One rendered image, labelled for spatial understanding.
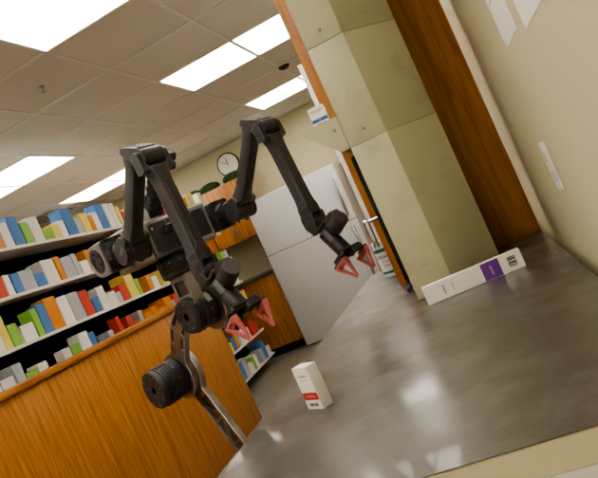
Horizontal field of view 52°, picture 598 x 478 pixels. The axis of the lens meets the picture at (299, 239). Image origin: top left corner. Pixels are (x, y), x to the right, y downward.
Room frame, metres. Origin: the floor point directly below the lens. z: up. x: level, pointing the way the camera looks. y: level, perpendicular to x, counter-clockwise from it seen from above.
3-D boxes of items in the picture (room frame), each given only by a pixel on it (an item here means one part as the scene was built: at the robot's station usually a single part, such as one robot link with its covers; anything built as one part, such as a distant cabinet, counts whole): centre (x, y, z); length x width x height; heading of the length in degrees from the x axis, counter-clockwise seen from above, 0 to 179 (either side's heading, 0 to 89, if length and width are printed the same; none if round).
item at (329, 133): (1.88, -0.23, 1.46); 0.32 x 0.12 x 0.10; 164
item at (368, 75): (1.83, -0.40, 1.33); 0.32 x 0.25 x 0.77; 164
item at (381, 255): (2.46, -0.32, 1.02); 0.13 x 0.13 x 0.15
